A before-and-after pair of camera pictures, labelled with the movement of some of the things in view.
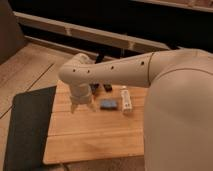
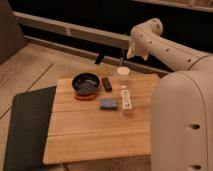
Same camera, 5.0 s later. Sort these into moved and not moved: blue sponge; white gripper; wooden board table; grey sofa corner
Moved: white gripper
Not moved: grey sofa corner; blue sponge; wooden board table
